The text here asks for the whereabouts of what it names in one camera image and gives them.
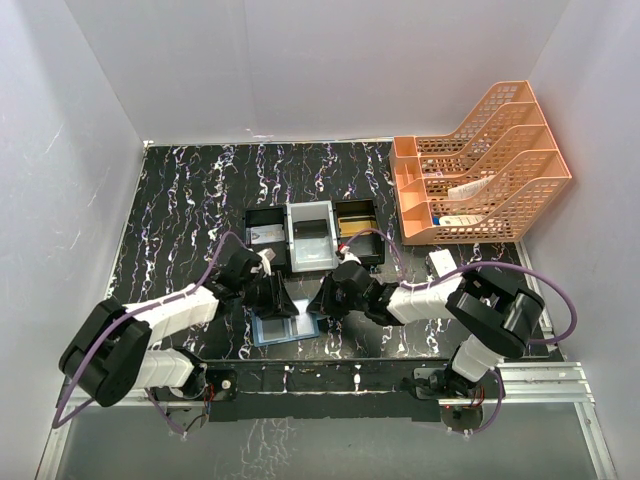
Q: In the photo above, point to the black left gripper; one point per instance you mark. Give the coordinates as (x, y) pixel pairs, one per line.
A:
(284, 306)

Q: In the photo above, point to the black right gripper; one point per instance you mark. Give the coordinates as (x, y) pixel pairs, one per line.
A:
(323, 304)

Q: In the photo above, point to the white card from holder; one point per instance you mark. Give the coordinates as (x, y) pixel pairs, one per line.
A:
(302, 306)

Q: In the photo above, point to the blue card holder wallet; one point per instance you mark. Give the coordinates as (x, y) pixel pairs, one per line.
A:
(286, 330)

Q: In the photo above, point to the black card from holder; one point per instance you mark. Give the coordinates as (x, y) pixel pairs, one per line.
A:
(310, 229)

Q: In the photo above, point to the gold card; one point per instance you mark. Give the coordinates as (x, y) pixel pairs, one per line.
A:
(350, 226)

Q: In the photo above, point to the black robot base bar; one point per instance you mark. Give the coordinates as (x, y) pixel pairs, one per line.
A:
(336, 389)

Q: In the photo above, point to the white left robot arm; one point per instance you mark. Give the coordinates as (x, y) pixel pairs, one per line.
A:
(112, 352)

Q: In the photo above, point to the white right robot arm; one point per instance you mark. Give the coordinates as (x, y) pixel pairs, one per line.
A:
(501, 315)

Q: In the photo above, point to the white middle card tray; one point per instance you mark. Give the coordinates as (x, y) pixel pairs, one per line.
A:
(314, 254)

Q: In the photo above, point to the black right card tray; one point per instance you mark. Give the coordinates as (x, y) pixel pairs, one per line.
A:
(367, 245)

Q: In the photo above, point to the black card tray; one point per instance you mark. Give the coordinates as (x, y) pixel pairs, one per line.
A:
(267, 216)
(367, 245)

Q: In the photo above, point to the white silver card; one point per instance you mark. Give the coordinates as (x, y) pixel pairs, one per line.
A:
(266, 234)

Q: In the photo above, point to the black left card tray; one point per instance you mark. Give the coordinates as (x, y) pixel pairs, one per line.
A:
(267, 216)

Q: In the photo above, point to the white bottle in organizer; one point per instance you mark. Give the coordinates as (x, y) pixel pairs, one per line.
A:
(457, 220)

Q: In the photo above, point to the white paper in organizer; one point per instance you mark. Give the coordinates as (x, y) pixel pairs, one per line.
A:
(468, 190)

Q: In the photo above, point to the orange plastic file organizer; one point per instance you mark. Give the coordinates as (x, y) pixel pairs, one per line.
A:
(506, 135)

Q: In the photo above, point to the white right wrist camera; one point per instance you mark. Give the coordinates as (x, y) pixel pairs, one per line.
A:
(345, 255)

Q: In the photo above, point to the aluminium frame rail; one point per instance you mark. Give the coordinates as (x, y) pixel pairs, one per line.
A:
(526, 380)

